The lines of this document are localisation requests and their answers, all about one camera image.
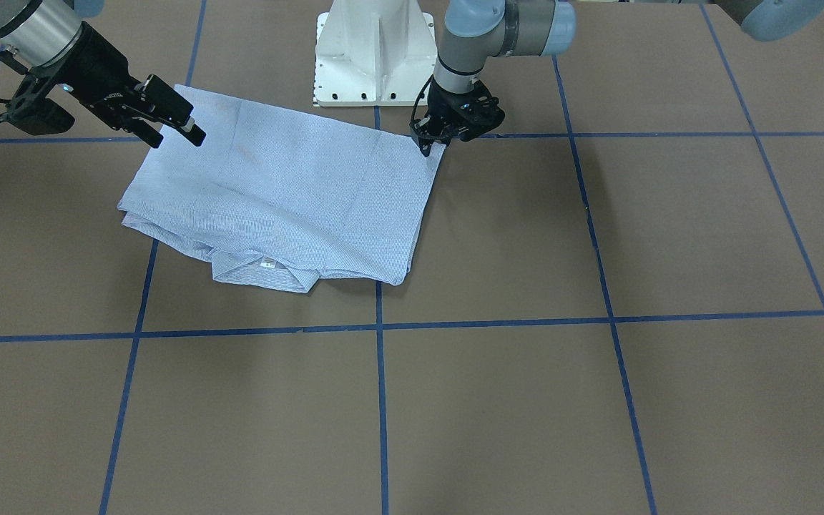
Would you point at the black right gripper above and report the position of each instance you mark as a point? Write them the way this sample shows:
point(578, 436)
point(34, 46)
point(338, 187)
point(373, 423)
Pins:
point(94, 66)

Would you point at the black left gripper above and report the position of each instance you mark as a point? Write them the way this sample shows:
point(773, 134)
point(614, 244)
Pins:
point(443, 104)

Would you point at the light blue striped shirt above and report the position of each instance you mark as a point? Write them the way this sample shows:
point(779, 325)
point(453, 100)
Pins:
point(281, 199)

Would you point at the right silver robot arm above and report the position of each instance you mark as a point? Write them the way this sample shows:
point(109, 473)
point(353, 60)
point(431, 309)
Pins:
point(51, 45)

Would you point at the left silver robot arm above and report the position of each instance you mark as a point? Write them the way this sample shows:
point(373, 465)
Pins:
point(475, 31)

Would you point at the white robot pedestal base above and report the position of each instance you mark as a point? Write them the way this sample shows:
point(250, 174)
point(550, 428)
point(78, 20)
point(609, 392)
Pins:
point(373, 54)

